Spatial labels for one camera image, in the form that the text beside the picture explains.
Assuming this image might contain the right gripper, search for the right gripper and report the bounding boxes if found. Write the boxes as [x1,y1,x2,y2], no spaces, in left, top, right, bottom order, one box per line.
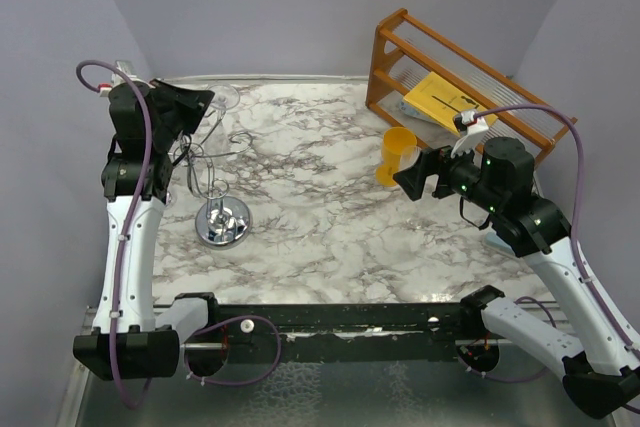
[394,134,503,212]

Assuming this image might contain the clear wine glass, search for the clear wine glass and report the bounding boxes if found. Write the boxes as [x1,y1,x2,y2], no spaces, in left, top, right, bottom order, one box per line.
[398,145,421,172]
[206,83,240,111]

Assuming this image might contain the yellow plastic wine glass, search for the yellow plastic wine glass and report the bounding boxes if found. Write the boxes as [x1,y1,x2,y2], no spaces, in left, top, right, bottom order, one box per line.
[375,127,417,187]

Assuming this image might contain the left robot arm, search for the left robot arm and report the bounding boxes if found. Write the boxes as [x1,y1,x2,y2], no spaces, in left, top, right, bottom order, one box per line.
[73,80,221,380]

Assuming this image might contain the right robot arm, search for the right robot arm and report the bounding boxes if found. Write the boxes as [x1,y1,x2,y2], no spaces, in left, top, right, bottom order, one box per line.
[393,137,639,419]

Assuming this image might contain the wooden shelf rack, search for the wooden shelf rack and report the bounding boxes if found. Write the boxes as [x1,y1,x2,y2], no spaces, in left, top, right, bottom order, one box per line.
[365,7,578,163]

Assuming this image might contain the chrome wine glass rack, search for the chrome wine glass rack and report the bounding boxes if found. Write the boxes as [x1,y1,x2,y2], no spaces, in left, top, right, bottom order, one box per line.
[170,108,254,250]

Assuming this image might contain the blue patterned small item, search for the blue patterned small item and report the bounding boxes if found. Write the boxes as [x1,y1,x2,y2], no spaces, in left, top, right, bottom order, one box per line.
[399,100,431,122]

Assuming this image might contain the yellow book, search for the yellow book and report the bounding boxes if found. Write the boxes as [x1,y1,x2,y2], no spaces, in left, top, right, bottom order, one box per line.
[403,72,486,134]

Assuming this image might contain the light blue eraser block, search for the light blue eraser block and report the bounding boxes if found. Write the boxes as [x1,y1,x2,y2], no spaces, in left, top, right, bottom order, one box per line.
[484,232,514,257]

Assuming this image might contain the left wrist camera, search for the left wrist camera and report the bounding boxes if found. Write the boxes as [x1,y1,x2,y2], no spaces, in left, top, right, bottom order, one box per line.
[99,60,138,98]

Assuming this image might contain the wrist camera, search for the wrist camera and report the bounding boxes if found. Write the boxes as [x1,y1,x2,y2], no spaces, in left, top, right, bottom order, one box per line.
[451,109,489,158]
[99,60,138,98]

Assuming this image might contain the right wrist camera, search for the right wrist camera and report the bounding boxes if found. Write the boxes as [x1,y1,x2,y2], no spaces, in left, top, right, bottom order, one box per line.
[451,109,489,158]

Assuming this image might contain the purple loop cable right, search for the purple loop cable right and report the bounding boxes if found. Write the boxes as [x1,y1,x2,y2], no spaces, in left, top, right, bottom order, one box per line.
[462,296,561,385]

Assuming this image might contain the purple loop cable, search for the purple loop cable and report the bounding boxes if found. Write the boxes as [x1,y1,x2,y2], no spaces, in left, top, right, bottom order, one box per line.
[462,296,561,385]
[183,315,284,389]

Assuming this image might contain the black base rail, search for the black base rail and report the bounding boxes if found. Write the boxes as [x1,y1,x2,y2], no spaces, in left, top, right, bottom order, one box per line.
[184,287,501,371]

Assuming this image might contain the purple loop cable left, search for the purple loop cable left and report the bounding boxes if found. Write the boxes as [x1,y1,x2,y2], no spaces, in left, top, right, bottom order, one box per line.
[183,315,284,389]

